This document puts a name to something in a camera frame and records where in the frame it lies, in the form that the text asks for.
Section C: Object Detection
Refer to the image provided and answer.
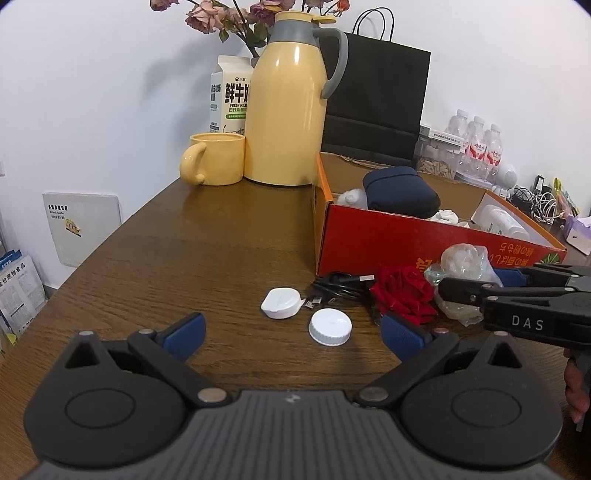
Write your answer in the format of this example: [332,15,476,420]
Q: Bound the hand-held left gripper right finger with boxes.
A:
[355,313,526,409]

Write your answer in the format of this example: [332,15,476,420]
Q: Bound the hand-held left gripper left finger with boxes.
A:
[65,312,230,409]

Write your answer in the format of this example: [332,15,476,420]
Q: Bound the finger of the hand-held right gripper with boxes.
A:
[499,263,591,291]
[437,275,572,318]

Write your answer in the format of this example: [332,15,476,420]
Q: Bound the clear plastic bag white flower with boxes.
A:
[424,243,504,328]

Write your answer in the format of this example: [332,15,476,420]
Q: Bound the translucent plastic bottle white label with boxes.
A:
[478,206,531,241]

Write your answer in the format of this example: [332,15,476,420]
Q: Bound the white tissue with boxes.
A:
[431,209,472,228]

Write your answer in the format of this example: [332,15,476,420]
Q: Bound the orange cardboard box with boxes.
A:
[313,151,568,278]

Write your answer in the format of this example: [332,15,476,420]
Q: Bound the navy zipper case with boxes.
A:
[362,167,441,219]

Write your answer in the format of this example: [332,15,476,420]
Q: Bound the person's right hand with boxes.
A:
[563,357,591,433]

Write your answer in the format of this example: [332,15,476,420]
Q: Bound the red artificial rose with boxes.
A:
[369,265,439,326]

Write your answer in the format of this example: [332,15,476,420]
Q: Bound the white screw lid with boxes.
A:
[308,308,352,347]

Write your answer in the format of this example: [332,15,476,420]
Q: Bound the colourful snack packet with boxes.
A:
[553,178,580,215]

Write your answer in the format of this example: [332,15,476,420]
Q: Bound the clear water bottle red label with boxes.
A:
[445,110,472,171]
[482,124,504,183]
[464,116,485,178]

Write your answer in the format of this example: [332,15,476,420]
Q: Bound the clear seed container white lid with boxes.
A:
[414,124,462,180]

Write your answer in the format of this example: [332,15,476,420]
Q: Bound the blue white pamphlets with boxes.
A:
[0,249,47,342]

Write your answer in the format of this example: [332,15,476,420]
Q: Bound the yellow mug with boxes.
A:
[180,132,246,186]

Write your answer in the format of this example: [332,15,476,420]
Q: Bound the black paper bag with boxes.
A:
[320,8,432,168]

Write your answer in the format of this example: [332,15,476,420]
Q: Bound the white milk carton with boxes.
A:
[209,55,254,136]

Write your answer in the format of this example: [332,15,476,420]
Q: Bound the dried pink rose bouquet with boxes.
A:
[150,0,352,58]

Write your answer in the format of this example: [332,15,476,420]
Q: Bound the white cable bundle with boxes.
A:
[531,193,561,226]

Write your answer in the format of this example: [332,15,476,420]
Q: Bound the black cable bundle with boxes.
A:
[508,187,536,210]

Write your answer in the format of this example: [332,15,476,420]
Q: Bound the black usb cable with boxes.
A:
[307,271,384,324]

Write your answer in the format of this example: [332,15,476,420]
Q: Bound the white wall panel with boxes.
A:
[43,191,123,268]

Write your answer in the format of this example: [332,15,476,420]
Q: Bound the yellow thermos jug grey handle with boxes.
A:
[244,11,349,186]

